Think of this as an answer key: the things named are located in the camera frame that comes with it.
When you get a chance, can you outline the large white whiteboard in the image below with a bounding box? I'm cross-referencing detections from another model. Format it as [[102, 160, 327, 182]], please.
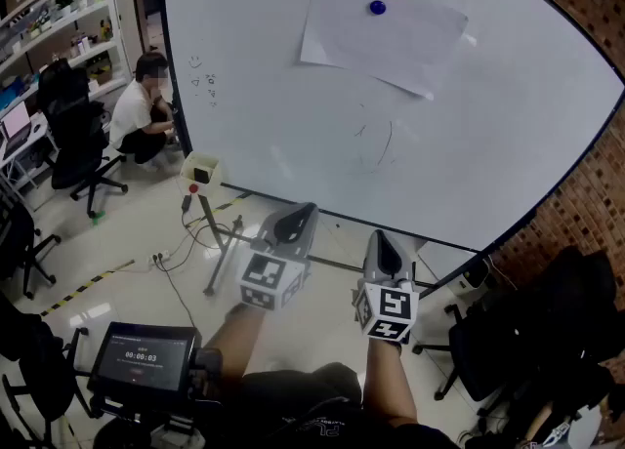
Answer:
[[162, 0, 625, 254]]

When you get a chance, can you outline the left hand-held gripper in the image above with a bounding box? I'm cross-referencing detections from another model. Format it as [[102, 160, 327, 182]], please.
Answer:
[[237, 201, 319, 312]]

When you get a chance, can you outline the black tablet screen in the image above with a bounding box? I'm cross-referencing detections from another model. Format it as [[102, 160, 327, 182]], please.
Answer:
[[87, 321, 203, 402]]

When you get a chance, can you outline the open laptop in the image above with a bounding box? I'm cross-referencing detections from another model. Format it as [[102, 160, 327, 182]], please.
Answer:
[[0, 101, 33, 156]]

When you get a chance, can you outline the white paper sheet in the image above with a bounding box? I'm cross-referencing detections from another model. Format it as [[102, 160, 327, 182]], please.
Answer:
[[298, 0, 470, 101]]

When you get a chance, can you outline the person's right forearm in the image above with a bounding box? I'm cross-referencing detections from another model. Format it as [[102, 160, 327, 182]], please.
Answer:
[[360, 337, 420, 429]]

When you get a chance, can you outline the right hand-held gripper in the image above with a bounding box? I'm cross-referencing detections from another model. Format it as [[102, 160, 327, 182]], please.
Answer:
[[352, 229, 420, 344]]

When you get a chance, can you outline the white box device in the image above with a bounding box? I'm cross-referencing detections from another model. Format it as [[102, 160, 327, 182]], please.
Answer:
[[458, 259, 491, 293]]

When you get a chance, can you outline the black tablet mount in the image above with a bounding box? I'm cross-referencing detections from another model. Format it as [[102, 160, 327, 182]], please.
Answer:
[[187, 347, 225, 400]]

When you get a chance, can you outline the white storage shelf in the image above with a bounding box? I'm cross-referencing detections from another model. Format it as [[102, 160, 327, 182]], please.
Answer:
[[0, 0, 134, 107]]

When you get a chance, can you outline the yellow black floor tape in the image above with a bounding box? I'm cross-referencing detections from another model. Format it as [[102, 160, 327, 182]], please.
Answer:
[[40, 259, 136, 317]]

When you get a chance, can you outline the person's left forearm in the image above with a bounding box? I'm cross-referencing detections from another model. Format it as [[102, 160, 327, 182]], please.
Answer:
[[201, 303, 269, 381]]

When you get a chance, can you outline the white flat panel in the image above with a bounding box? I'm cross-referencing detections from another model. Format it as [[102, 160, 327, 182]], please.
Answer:
[[417, 239, 478, 287]]

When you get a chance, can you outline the black mesh office chair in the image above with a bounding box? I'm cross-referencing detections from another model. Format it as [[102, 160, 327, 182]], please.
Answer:
[[36, 59, 130, 220]]

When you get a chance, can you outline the person's black clothing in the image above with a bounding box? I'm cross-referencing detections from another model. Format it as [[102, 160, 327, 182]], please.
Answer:
[[92, 362, 460, 449]]

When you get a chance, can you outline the white desk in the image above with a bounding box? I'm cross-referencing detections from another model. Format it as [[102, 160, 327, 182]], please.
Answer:
[[0, 109, 61, 194]]

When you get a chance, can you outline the white marker tray box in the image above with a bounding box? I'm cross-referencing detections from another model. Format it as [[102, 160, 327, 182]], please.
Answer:
[[179, 151, 228, 198]]

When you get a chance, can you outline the black floor cable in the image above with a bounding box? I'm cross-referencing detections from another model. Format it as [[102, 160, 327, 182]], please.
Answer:
[[154, 207, 233, 329]]

